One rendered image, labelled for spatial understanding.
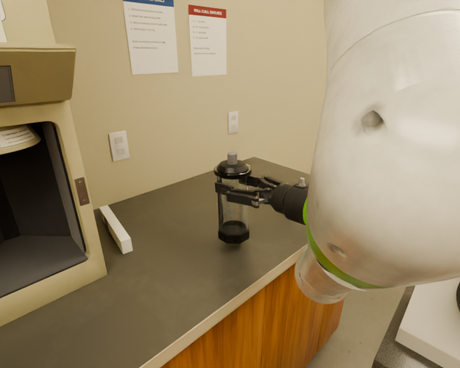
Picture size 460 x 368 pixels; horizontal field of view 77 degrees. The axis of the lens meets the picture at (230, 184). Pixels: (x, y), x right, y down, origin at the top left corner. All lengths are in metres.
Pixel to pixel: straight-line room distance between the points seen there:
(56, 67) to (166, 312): 0.56
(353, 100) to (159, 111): 1.17
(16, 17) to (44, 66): 0.12
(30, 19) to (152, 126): 0.71
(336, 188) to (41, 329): 0.75
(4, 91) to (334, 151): 0.56
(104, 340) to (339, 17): 0.70
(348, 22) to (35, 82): 0.52
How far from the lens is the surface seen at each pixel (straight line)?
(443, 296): 0.76
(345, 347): 1.96
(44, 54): 0.59
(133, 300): 0.80
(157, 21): 1.30
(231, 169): 0.78
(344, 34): 0.23
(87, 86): 1.18
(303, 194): 0.65
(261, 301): 0.96
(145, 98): 1.27
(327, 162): 0.17
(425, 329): 0.75
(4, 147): 0.72
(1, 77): 0.61
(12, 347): 0.82
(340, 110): 0.18
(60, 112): 0.71
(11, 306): 0.85
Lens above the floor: 1.49
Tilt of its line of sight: 24 degrees down
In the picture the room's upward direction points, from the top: straight up
